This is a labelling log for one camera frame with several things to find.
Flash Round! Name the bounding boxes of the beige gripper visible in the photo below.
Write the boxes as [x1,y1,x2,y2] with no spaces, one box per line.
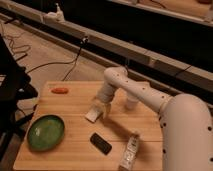
[92,98,111,118]

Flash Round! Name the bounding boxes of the white sponge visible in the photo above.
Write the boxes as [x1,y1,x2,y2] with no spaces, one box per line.
[85,107,103,123]

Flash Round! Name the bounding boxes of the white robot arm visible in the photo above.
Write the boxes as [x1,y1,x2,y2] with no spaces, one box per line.
[96,67,213,171]

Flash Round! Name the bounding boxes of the green ceramic bowl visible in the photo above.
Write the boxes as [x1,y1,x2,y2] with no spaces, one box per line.
[27,115,65,152]

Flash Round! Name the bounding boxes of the black phone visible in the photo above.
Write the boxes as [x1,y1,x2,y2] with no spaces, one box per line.
[90,133,112,155]

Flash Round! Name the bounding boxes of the orange carrot toy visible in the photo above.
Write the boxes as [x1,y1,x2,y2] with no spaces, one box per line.
[51,87,69,94]

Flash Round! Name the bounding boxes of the clear plastic bottle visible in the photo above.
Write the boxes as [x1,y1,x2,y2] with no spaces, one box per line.
[119,132,140,171]

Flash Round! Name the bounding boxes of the black chair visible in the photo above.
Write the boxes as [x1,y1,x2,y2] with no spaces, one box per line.
[0,34,38,161]

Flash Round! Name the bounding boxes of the black floor cable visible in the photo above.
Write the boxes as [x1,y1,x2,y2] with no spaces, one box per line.
[25,35,90,82]

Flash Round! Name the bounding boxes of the white object on rail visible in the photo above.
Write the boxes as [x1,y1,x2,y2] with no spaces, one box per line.
[44,4,65,22]

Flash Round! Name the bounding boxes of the long metal rail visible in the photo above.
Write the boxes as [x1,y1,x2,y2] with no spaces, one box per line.
[0,0,213,101]

